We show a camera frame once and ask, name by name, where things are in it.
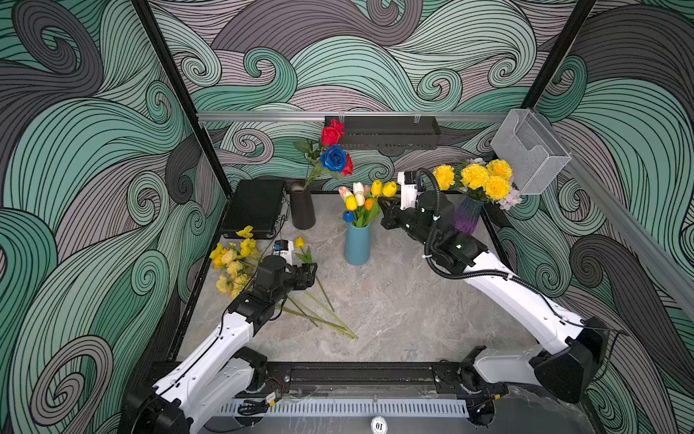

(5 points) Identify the black cylindrical vase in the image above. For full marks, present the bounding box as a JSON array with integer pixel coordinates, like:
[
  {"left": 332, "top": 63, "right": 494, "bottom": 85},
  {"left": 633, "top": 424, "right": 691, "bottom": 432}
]
[{"left": 289, "top": 181, "right": 316, "bottom": 230}]

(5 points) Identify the blue rose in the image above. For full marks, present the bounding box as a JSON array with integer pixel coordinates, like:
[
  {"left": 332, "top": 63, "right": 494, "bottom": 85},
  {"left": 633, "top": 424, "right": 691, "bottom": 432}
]
[{"left": 319, "top": 145, "right": 347, "bottom": 173}]

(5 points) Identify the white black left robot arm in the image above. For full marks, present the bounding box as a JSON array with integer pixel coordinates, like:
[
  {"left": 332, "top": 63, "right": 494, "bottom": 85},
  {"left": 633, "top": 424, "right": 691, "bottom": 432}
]
[{"left": 117, "top": 256, "right": 317, "bottom": 433}]

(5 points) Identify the yellow ranunculus stem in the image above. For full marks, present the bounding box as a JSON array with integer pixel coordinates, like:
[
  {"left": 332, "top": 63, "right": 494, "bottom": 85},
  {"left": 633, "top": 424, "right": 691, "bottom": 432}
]
[{"left": 235, "top": 224, "right": 356, "bottom": 337}]

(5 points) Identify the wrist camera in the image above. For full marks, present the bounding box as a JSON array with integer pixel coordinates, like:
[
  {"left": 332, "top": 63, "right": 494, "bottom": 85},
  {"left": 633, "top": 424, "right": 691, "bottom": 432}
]
[
  {"left": 397, "top": 171, "right": 419, "bottom": 211},
  {"left": 273, "top": 239, "right": 295, "bottom": 266}
]

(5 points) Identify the purple glass vase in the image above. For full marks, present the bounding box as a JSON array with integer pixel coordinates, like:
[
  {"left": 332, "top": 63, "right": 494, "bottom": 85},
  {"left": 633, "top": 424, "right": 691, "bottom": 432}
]
[{"left": 454, "top": 196, "right": 484, "bottom": 234}]

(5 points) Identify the black ribbed hard case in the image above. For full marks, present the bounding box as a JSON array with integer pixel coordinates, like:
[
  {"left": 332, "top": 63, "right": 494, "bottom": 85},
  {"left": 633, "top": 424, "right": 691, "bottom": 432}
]
[{"left": 222, "top": 179, "right": 286, "bottom": 240}]

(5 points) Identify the yellow flower bunch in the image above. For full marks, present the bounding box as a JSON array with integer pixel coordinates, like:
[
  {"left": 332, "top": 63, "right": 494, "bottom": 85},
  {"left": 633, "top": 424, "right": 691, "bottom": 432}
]
[{"left": 271, "top": 288, "right": 358, "bottom": 340}]

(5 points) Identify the teal ceramic vase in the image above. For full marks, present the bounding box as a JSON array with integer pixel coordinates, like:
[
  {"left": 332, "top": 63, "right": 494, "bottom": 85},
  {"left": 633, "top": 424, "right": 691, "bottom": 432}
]
[{"left": 343, "top": 224, "right": 372, "bottom": 266}]

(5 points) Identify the pale yellow blossom spray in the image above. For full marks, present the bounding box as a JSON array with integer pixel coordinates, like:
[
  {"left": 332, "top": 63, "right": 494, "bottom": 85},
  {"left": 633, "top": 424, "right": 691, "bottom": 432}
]
[{"left": 210, "top": 235, "right": 356, "bottom": 339}]

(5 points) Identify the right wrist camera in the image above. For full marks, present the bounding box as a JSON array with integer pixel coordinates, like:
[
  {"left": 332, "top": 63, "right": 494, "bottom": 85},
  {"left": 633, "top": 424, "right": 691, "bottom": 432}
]
[{"left": 397, "top": 171, "right": 419, "bottom": 211}]

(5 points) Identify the yellow carnation bouquet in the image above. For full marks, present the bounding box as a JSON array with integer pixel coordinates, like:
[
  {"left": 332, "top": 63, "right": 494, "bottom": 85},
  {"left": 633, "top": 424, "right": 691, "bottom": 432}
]
[{"left": 433, "top": 158, "right": 524, "bottom": 211}]

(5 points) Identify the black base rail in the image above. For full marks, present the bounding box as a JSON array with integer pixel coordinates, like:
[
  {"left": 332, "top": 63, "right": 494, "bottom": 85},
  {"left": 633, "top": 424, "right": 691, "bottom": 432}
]
[{"left": 267, "top": 360, "right": 542, "bottom": 396}]

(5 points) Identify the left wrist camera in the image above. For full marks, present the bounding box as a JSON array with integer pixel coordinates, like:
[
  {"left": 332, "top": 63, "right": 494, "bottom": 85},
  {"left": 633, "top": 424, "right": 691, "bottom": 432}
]
[{"left": 273, "top": 239, "right": 295, "bottom": 266}]

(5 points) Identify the white slotted cable duct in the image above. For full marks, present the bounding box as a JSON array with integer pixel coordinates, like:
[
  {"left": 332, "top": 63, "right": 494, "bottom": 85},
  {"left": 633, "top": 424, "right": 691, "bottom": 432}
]
[{"left": 246, "top": 399, "right": 469, "bottom": 419}]

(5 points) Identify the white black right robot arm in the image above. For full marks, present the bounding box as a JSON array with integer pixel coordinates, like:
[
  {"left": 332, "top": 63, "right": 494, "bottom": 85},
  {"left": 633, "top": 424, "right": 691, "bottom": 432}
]
[{"left": 378, "top": 192, "right": 609, "bottom": 403}]

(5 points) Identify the red rose stem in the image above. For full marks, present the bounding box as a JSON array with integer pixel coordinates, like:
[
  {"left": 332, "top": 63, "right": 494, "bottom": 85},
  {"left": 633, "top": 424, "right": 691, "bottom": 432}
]
[{"left": 293, "top": 119, "right": 354, "bottom": 189}]

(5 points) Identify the black hanging tray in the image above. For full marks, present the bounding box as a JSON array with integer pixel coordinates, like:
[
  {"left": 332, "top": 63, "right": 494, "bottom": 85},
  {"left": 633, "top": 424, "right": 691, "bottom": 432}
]
[{"left": 324, "top": 115, "right": 441, "bottom": 152}]

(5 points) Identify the yellow tulip bouquet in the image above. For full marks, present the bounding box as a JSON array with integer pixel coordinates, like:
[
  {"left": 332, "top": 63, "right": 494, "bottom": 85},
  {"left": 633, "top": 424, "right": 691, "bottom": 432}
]
[{"left": 338, "top": 180, "right": 383, "bottom": 229}]

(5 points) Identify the clear acrylic wall box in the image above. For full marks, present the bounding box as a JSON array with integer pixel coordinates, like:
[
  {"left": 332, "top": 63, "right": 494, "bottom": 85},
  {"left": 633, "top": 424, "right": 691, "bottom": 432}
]
[{"left": 491, "top": 108, "right": 572, "bottom": 195}]

